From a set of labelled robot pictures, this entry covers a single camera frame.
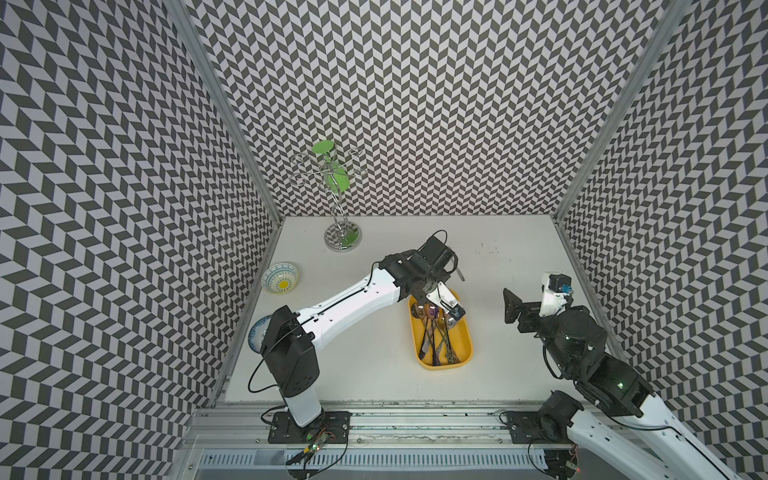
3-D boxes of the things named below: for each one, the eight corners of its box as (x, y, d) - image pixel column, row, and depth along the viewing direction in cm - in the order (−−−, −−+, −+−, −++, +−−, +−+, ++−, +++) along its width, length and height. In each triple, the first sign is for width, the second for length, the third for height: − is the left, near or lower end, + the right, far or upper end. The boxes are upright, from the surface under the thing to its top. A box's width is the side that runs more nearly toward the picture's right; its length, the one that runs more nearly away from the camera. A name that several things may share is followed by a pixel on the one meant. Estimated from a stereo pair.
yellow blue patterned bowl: (263, 294, 99) (258, 287, 95) (271, 269, 105) (267, 262, 102) (297, 294, 99) (293, 287, 95) (303, 269, 105) (300, 262, 102)
